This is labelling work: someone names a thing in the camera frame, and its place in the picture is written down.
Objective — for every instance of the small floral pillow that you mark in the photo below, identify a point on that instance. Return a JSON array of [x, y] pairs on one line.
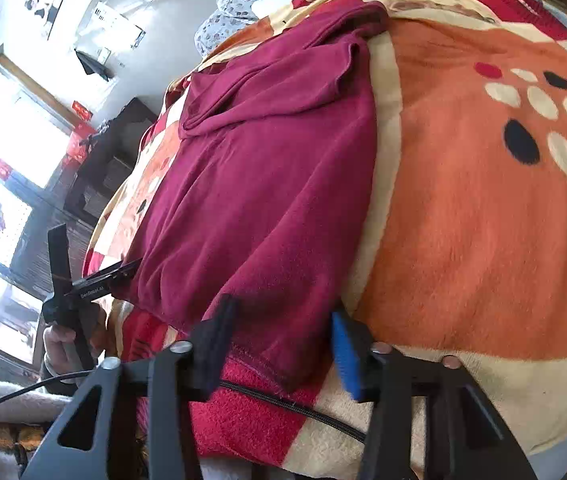
[[223, 32]]

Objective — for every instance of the dark hanging cloth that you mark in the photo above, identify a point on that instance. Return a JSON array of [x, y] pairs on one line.
[[93, 64]]

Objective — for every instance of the orange and red printed blanket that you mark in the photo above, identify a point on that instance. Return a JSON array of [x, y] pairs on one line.
[[463, 235]]

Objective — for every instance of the wall poster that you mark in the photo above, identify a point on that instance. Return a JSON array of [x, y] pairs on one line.
[[46, 0]]

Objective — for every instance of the dark wooden table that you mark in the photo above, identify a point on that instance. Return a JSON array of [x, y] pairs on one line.
[[113, 150]]

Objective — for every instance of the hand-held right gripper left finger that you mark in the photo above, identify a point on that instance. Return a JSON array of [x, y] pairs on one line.
[[216, 350]]

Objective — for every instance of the person's left hand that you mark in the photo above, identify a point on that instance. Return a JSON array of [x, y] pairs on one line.
[[56, 345]]

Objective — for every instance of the red paper window decoration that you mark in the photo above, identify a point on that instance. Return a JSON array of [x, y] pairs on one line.
[[81, 111], [1, 167]]

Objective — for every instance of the bright window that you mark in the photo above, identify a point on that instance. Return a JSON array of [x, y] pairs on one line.
[[8, 125]]

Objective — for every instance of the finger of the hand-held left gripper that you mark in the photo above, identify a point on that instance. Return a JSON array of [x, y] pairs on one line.
[[121, 272]]

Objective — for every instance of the maroon fleece garment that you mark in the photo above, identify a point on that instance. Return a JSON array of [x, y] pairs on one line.
[[263, 185]]

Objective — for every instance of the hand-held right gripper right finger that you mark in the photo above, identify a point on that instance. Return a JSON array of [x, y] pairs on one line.
[[351, 360]]

